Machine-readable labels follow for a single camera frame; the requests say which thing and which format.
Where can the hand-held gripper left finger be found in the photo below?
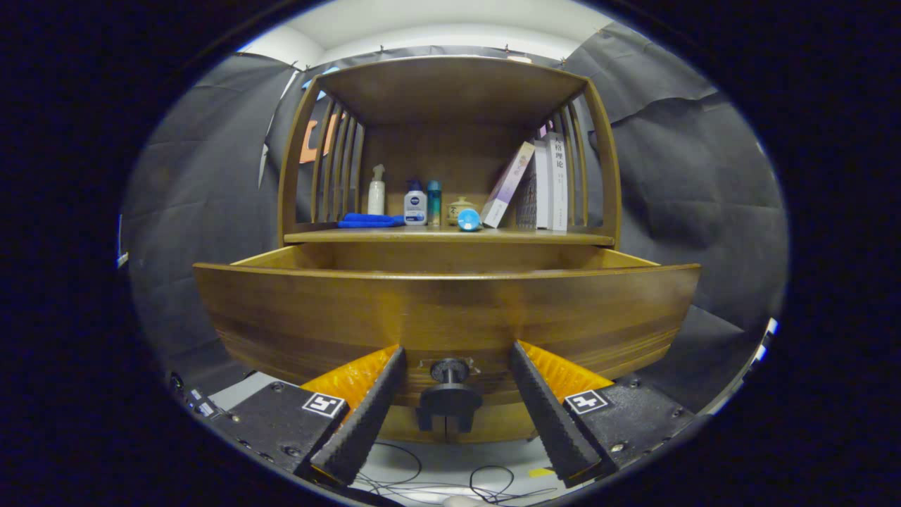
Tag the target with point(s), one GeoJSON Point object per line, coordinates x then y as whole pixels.
{"type": "Point", "coordinates": [366, 422]}

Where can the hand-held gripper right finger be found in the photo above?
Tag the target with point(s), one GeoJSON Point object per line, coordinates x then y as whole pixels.
{"type": "Point", "coordinates": [549, 422]}

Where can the black round drawer knob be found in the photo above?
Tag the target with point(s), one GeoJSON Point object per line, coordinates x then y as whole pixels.
{"type": "Point", "coordinates": [449, 394]}

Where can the wooden drawer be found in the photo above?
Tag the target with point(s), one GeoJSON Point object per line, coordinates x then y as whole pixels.
{"type": "Point", "coordinates": [436, 310]}

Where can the blue and white tube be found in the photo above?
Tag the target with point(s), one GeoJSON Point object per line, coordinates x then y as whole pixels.
{"type": "Point", "coordinates": [469, 220]}

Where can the wooden cabinet door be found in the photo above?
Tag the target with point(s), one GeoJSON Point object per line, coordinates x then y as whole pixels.
{"type": "Point", "coordinates": [405, 428]}
{"type": "Point", "coordinates": [500, 422]}

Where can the wooden countertop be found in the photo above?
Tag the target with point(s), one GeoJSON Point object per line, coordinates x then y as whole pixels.
{"type": "Point", "coordinates": [422, 236]}

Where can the wooden cabinet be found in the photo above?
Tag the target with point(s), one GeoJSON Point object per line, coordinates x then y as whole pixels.
{"type": "Point", "coordinates": [450, 91]}

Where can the black electronic box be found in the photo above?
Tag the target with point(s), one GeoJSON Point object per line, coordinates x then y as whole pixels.
{"type": "Point", "coordinates": [197, 401]}

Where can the blue folded cloth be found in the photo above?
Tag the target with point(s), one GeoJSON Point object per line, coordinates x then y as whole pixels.
{"type": "Point", "coordinates": [369, 220]}

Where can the white bottle with blue cap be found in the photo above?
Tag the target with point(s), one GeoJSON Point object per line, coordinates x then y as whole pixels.
{"type": "Point", "coordinates": [415, 210]}

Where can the dark patterned book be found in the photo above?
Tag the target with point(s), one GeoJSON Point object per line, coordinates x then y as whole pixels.
{"type": "Point", "coordinates": [526, 204]}

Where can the white pump bottle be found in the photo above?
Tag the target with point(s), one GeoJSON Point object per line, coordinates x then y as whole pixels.
{"type": "Point", "coordinates": [376, 201]}

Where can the teal bottle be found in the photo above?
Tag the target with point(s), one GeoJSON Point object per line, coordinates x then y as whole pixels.
{"type": "Point", "coordinates": [434, 204]}

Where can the white metal rack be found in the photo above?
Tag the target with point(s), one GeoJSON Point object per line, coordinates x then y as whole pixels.
{"type": "Point", "coordinates": [764, 341]}

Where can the beige lidded teacup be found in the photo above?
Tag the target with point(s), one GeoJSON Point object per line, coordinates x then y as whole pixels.
{"type": "Point", "coordinates": [459, 205]}

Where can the plain white book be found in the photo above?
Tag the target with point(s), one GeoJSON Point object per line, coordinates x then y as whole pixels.
{"type": "Point", "coordinates": [542, 186]}

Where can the white book with black characters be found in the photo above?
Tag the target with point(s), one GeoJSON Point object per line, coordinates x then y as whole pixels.
{"type": "Point", "coordinates": [558, 183]}

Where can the purple and white book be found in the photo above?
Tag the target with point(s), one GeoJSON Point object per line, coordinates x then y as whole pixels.
{"type": "Point", "coordinates": [508, 183]}

